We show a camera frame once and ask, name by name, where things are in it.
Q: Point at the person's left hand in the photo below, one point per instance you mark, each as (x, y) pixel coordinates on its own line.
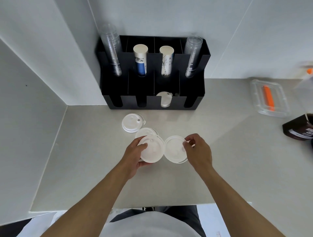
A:
(130, 158)

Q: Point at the white shirt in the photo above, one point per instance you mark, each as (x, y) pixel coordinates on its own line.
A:
(146, 227)

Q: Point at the black cup and lid organizer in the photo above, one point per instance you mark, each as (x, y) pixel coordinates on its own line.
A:
(166, 84)

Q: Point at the grey print paper cup stack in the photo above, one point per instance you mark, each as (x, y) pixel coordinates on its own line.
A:
(166, 61)

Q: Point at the blue print paper cup stack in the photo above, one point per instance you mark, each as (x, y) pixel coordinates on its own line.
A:
(141, 61)

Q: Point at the dark brown box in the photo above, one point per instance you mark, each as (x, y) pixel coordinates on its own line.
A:
(297, 127)

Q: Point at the person's right forearm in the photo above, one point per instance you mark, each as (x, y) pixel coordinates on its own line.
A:
(232, 202)

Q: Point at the white plastic cup lid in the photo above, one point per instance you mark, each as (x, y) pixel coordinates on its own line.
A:
(152, 151)
(174, 150)
(146, 131)

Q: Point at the tall stack of clear cups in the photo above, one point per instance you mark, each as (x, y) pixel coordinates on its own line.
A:
(111, 48)

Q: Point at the person's right hand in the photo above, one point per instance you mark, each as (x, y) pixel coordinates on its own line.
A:
(200, 153)

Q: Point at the person's left thumb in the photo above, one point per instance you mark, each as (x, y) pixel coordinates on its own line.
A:
(145, 164)

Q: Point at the white lids stack in holder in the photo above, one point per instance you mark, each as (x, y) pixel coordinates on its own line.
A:
(164, 99)

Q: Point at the orange stick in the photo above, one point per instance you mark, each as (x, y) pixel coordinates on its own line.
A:
(268, 97)

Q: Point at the person's left forearm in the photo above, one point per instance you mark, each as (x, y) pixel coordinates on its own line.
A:
(93, 202)

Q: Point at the short stack of clear cups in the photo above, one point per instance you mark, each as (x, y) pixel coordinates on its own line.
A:
(192, 55)

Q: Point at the black and white shoe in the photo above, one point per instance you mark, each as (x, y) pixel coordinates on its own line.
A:
(148, 209)

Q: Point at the white lid with sip plug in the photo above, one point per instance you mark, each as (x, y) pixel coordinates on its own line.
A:
(130, 123)

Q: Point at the clear plastic container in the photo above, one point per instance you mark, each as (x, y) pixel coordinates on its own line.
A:
(278, 102)

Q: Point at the person's right thumb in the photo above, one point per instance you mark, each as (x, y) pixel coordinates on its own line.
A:
(187, 147)

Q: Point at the clear bottle with orange cap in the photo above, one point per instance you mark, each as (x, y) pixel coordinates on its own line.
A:
(305, 90)

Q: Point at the dark trousers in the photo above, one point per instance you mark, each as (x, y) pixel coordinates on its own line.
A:
(181, 214)

